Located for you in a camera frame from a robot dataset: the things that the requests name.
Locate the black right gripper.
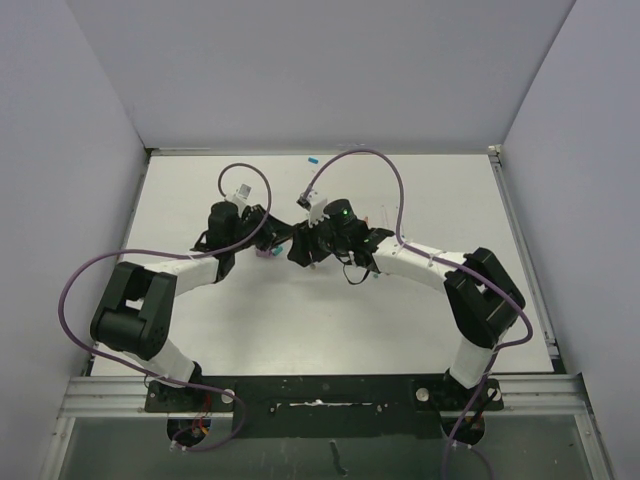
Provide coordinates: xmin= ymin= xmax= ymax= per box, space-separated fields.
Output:
xmin=290 ymin=211 xmax=350 ymax=266

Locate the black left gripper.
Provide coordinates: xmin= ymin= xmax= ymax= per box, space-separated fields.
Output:
xmin=228 ymin=205 xmax=295 ymax=253

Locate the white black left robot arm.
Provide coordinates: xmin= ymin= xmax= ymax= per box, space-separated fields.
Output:
xmin=90 ymin=201 xmax=295 ymax=411

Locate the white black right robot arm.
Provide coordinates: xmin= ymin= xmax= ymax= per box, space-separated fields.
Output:
xmin=287 ymin=192 xmax=525 ymax=409

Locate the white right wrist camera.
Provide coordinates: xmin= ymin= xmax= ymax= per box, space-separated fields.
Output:
xmin=297 ymin=190 xmax=328 ymax=228

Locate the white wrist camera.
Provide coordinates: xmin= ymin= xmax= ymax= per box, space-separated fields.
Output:
xmin=297 ymin=190 xmax=328 ymax=228
xmin=226 ymin=184 xmax=252 ymax=204

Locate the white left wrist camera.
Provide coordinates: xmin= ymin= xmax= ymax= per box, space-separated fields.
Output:
xmin=226 ymin=184 xmax=252 ymax=204

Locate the aluminium right rail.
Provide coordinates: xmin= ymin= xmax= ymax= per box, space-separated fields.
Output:
xmin=487 ymin=144 xmax=567 ymax=374

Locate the aluminium rail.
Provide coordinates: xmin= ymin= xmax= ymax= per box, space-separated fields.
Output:
xmin=487 ymin=144 xmax=567 ymax=374
xmin=42 ymin=374 xmax=613 ymax=479

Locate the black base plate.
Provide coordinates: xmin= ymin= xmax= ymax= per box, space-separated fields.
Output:
xmin=144 ymin=374 xmax=504 ymax=445

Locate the aluminium front rail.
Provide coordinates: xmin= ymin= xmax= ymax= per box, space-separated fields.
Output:
xmin=42 ymin=374 xmax=613 ymax=479

